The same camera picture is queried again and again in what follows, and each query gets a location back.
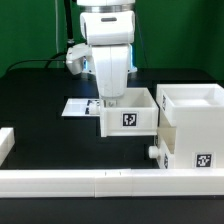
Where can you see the white drawer box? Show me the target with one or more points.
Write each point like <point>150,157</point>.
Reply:
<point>135,114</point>
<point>163,149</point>

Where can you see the white marker base plate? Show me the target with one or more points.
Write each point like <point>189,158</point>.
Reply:
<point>81,108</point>

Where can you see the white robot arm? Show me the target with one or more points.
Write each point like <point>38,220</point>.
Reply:
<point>108,26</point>

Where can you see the white drawer cabinet frame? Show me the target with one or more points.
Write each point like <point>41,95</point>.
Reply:
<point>196,111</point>

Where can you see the black vertical pole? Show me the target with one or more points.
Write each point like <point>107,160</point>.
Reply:
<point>69,25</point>

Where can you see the white left barrier block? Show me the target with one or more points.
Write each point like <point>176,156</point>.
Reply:
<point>7,142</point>

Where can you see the white front drawer box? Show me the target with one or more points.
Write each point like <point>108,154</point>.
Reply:
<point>163,149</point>

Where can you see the white front barrier wall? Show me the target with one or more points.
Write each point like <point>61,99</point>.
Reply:
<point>111,183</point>

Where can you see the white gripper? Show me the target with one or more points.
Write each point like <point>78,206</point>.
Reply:
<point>111,67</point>

